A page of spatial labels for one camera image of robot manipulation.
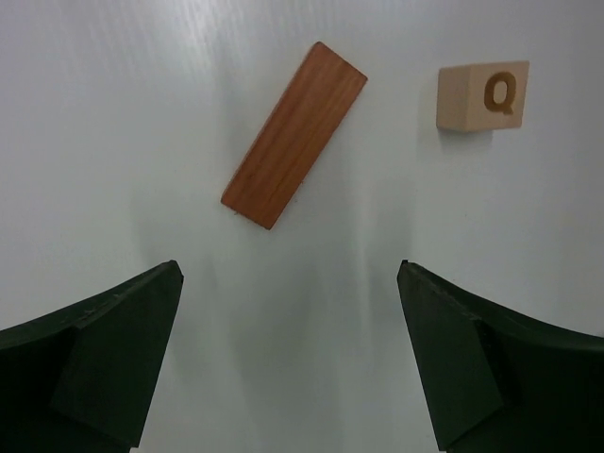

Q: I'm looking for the letter Q wood cube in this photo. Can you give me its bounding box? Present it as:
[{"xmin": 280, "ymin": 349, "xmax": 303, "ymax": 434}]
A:
[{"xmin": 436, "ymin": 60, "xmax": 529, "ymax": 133}]

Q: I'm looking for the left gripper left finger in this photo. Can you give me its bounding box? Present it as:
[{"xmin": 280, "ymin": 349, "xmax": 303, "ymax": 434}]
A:
[{"xmin": 1, "ymin": 260, "xmax": 184, "ymax": 452}]

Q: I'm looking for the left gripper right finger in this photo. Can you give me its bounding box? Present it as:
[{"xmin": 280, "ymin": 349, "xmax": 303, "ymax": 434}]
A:
[{"xmin": 397, "ymin": 260, "xmax": 603, "ymax": 452}]

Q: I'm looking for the long red-brown wood block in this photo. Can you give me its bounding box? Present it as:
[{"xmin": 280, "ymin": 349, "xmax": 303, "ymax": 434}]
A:
[{"xmin": 221, "ymin": 42, "xmax": 368, "ymax": 230}]

